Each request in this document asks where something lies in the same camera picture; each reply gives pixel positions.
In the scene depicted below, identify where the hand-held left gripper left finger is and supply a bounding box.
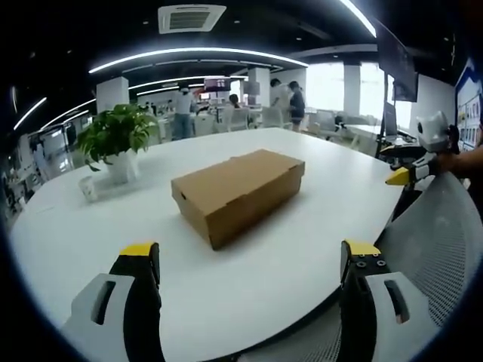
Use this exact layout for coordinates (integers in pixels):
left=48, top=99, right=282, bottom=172
left=60, top=241, right=165, bottom=362

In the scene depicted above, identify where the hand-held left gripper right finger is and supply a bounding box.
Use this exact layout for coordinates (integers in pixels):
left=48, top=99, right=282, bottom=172
left=339, top=238, right=435, bottom=362

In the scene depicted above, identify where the brown cardboard shoe box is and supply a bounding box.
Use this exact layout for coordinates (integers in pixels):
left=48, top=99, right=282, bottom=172
left=171, top=149, right=306, bottom=251

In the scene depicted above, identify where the person's right hand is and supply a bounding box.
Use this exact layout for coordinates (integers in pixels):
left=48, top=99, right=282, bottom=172
left=432, top=151, right=468, bottom=179

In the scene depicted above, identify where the black desk monitor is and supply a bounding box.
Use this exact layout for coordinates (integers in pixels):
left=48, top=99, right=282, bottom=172
left=380, top=100, right=400, bottom=139

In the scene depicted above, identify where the grey mesh office chair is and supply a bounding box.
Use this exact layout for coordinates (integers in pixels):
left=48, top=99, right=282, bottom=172
left=241, top=171, right=483, bottom=362

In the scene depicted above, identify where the hanging black display screen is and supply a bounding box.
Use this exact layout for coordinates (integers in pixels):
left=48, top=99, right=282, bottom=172
left=376, top=21, right=420, bottom=103

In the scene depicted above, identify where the white paper cup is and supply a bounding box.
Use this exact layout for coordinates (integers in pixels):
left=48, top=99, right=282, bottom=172
left=78, top=176, right=100, bottom=201

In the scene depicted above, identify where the ceiling light strip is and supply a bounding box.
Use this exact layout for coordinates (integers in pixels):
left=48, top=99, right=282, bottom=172
left=337, top=0, right=379, bottom=38
left=14, top=97, right=48, bottom=131

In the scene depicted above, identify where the green potted plant white pot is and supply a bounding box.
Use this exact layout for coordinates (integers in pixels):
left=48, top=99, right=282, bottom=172
left=76, top=103, right=162, bottom=185

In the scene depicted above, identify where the white office chair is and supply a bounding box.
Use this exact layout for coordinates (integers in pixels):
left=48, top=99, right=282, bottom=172
left=224, top=107, right=253, bottom=133

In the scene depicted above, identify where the long curved ceiling light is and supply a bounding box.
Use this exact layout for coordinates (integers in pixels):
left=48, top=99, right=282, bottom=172
left=88, top=47, right=309, bottom=75

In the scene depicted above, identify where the ceiling air conditioner vent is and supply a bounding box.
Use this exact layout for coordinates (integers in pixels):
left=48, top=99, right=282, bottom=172
left=157, top=4, right=228, bottom=35

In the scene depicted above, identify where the blue wall poster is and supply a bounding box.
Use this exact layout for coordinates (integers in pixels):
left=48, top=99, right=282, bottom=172
left=454, top=57, right=483, bottom=152

